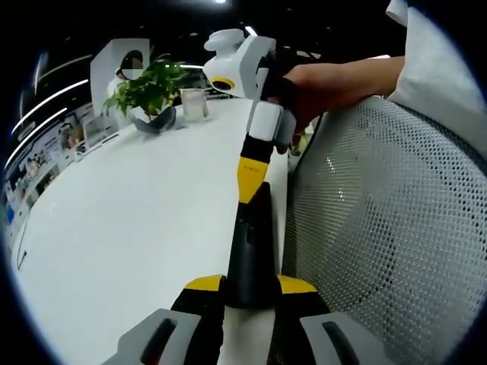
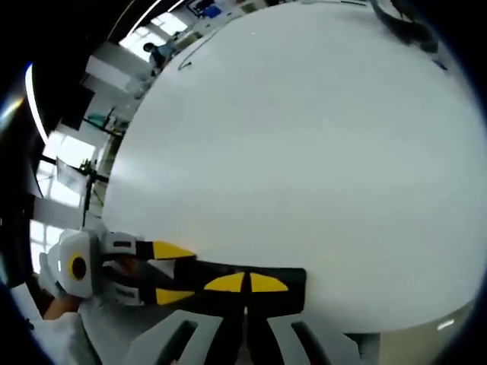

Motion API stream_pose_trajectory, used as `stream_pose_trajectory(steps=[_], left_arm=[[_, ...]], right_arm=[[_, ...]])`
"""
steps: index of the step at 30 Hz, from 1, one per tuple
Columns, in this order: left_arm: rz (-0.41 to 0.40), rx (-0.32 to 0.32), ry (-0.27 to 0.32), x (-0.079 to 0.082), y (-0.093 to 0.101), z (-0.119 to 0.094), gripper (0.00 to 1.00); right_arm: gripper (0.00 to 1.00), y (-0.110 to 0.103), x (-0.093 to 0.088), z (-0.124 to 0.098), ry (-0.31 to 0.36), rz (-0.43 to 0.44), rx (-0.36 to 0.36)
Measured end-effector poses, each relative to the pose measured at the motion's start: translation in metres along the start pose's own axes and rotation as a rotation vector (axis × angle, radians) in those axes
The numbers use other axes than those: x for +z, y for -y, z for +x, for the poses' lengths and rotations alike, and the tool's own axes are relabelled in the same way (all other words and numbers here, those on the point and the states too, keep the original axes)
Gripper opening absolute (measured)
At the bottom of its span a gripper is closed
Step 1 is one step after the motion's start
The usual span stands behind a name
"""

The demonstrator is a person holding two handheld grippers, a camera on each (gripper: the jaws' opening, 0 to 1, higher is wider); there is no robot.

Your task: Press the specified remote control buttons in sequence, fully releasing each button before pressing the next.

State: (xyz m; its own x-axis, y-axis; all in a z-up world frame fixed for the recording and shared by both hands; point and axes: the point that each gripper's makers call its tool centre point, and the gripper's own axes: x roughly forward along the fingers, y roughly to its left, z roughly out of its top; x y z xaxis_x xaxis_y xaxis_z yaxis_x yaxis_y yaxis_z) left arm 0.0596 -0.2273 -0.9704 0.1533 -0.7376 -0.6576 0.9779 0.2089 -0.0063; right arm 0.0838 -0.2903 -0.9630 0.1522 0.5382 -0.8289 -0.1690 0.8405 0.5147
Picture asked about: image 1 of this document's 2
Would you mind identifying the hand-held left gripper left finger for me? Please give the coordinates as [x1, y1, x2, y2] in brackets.
[102, 273, 228, 365]

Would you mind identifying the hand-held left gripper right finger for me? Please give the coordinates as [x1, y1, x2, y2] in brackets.
[268, 274, 386, 365]

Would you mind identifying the black remote control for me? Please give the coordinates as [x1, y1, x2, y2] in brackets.
[226, 181, 281, 309]

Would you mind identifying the person's right hand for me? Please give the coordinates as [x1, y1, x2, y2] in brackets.
[282, 63, 344, 135]

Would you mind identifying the clear glass jar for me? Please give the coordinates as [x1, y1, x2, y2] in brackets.
[180, 88, 211, 123]

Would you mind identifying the green potted plant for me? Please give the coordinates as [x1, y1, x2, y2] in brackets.
[101, 56, 192, 122]

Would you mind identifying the dark plant pot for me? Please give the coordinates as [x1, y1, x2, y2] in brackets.
[128, 105, 177, 135]

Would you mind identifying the grey mesh office chair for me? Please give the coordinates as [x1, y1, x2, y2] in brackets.
[280, 94, 487, 365]

